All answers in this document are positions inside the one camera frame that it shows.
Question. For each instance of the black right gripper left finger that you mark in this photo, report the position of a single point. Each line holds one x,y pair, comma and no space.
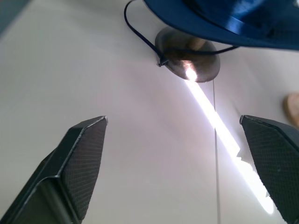
70,168

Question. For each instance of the tan rounded object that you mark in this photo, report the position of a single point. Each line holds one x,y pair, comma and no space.
292,108

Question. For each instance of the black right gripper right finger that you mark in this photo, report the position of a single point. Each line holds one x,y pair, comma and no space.
275,158

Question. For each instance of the blue brimmed hat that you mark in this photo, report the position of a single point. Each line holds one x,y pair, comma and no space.
222,21

